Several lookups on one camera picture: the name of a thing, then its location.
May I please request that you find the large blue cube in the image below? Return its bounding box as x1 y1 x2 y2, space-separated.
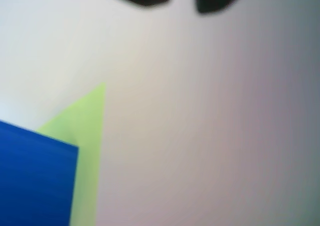
0 120 80 226

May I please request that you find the green square sheet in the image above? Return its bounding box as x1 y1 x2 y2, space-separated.
34 82 107 226

